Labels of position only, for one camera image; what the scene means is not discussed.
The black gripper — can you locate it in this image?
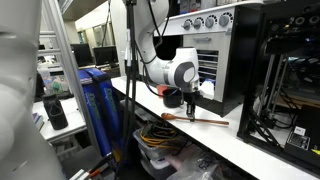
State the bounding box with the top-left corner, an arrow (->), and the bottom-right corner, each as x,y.
183,91 -> 202,123

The thin wooden stick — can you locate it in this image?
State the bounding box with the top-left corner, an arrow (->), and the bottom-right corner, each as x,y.
160,112 -> 230,127

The pink bag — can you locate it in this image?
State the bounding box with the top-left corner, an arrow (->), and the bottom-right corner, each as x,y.
165,144 -> 201,168

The white oven door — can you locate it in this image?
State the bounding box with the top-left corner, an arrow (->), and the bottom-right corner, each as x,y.
182,31 -> 234,103

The clear plastic bag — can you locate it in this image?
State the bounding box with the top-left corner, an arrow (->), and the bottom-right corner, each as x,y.
166,151 -> 234,180

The clear plastic storage bin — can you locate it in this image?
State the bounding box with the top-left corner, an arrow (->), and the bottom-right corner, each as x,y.
132,128 -> 189,180

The blue bag with green print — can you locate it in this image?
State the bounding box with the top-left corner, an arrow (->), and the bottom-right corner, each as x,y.
87,67 -> 126,151

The grey stove knob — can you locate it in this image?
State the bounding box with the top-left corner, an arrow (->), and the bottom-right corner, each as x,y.
205,14 -> 217,29
218,11 -> 235,28
182,18 -> 194,31
193,16 -> 205,30

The white toy kitchen stove unit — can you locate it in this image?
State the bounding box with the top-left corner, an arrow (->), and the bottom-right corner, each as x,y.
151,0 -> 268,118

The blue storage bin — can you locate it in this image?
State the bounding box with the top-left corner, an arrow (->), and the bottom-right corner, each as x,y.
77,68 -> 113,158

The black computer monitor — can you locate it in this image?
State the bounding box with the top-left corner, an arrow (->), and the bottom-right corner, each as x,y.
70,43 -> 94,68
92,45 -> 119,67

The white side table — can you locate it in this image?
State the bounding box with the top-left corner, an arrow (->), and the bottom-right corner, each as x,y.
33,96 -> 88,143

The black cylindrical container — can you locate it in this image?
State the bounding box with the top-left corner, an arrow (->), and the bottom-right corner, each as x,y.
41,93 -> 69,131

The black pot with handle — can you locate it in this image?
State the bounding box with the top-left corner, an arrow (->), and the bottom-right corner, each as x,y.
162,87 -> 185,109

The yellow cable coil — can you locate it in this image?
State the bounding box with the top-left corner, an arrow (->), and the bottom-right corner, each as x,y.
139,123 -> 181,149

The black camera stand pole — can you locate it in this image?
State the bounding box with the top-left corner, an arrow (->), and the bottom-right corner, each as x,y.
114,0 -> 138,180

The black frame 3D printer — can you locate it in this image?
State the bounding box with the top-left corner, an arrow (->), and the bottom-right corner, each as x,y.
237,0 -> 320,178

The aluminium profile post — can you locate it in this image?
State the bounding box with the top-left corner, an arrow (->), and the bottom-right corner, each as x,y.
39,0 -> 103,158

